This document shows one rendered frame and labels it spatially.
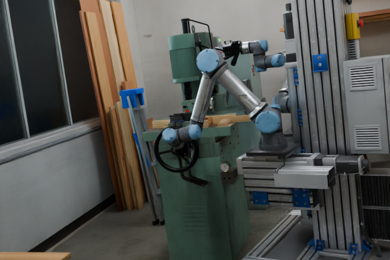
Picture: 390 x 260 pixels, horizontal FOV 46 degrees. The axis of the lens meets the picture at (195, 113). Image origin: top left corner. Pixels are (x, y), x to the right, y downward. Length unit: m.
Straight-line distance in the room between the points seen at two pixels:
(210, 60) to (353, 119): 0.77
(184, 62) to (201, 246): 1.21
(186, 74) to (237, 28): 2.42
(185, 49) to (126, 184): 1.84
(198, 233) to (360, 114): 1.34
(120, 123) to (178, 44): 1.57
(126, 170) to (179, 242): 1.44
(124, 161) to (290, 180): 2.41
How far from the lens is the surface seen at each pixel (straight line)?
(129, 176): 4.42
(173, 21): 5.53
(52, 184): 3.92
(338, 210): 2.60
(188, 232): 3.12
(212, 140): 2.89
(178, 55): 2.98
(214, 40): 3.27
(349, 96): 2.39
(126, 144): 4.39
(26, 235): 3.68
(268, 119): 2.24
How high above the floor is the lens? 1.31
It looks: 6 degrees down
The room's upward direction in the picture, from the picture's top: 7 degrees counter-clockwise
